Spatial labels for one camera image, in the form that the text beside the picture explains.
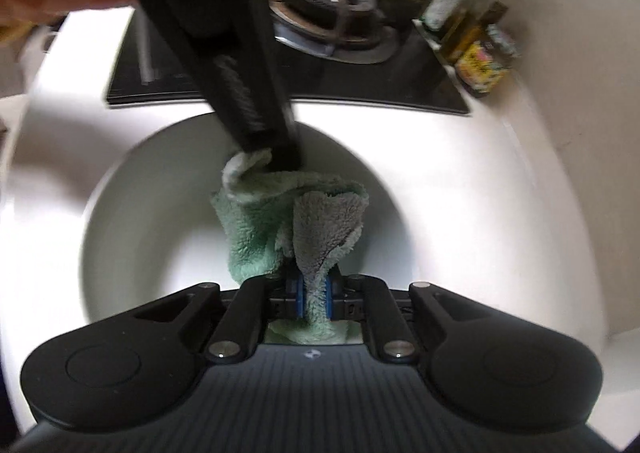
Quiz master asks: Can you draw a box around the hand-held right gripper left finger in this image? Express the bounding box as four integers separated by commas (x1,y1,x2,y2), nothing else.
135,268,304,364

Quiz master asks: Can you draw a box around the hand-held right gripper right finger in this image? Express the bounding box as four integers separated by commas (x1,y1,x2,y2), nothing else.
324,268,496,363

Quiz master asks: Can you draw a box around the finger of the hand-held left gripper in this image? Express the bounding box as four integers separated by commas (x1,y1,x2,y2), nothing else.
175,32,304,172

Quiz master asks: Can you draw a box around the green cloth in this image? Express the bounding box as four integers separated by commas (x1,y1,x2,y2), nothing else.
210,150,371,347

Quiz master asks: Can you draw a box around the white bowl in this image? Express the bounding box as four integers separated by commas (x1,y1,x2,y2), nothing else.
77,110,420,350

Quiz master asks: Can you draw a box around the black burner grate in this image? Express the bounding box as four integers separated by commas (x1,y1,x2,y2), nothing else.
264,0,402,66

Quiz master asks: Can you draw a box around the black glass gas cooktop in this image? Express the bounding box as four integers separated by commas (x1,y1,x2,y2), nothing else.
102,0,474,116

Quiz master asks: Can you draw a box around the dark oil bottle black cap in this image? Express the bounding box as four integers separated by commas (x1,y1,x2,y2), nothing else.
439,0,529,64

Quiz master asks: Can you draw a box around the yellow-label jar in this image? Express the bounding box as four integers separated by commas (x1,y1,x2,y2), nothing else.
454,25,519,99

